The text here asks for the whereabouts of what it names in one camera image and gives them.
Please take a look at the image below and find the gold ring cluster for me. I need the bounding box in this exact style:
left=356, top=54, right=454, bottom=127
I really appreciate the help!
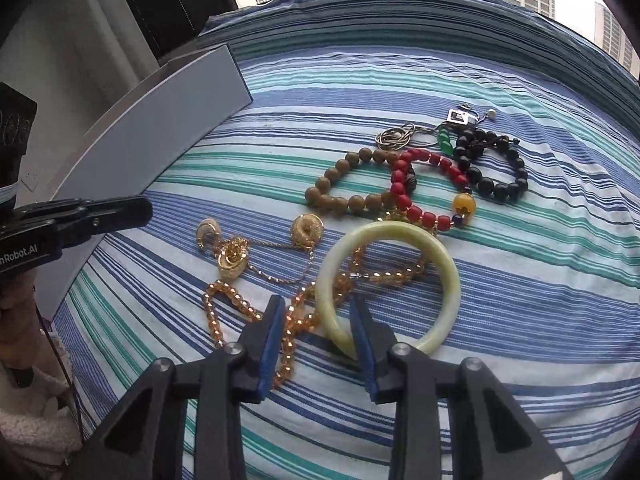
left=376, top=124, right=451, bottom=152

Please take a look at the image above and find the white cardboard box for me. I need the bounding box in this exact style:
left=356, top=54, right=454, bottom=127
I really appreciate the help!
left=37, top=44, right=252, bottom=332

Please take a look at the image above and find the person's left hand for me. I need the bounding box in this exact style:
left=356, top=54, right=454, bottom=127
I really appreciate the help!
left=0, top=280, right=42, bottom=371

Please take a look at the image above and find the black square earring pendant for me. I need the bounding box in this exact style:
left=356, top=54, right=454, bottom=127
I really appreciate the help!
left=446, top=105, right=484, bottom=129

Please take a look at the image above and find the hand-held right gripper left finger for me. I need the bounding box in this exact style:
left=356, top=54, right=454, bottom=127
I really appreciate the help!
left=65, top=294, right=287, bottom=480

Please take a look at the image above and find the gold ring pendant necklace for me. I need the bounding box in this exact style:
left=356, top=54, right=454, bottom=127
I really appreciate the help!
left=216, top=236, right=321, bottom=286

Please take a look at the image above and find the gold crescent pendant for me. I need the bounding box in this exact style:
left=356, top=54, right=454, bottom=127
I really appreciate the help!
left=195, top=217, right=224, bottom=254

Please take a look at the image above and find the person's left forearm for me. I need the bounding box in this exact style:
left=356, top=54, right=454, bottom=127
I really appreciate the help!
left=0, top=337, right=85, bottom=463

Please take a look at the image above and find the gold disc pendant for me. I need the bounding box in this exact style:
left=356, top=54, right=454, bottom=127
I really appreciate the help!
left=290, top=214, right=326, bottom=252

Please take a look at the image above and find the dark window frame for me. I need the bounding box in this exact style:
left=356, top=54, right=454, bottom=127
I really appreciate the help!
left=107, top=0, right=240, bottom=67

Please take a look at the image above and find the brown wooden bead bracelet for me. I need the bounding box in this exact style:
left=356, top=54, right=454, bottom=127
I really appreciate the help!
left=305, top=147, right=402, bottom=216

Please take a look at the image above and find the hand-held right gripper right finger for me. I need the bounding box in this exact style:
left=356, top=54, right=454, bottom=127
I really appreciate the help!
left=348, top=296, right=576, bottom=480

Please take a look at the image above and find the amber bead necklace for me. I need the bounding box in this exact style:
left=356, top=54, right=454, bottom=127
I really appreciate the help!
left=202, top=245, right=432, bottom=393

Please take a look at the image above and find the red bead bracelet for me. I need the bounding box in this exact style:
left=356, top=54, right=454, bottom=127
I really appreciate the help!
left=382, top=149, right=477, bottom=237

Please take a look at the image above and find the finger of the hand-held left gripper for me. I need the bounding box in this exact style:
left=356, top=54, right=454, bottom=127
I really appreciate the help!
left=55, top=197, right=153, bottom=250
left=14, top=199, right=93, bottom=227

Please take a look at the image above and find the blue green striped bedsheet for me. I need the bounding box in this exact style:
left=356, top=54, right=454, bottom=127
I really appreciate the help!
left=52, top=0, right=640, bottom=480

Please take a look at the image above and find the pale green jade bangle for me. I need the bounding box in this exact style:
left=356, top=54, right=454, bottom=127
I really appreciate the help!
left=315, top=222, right=461, bottom=361

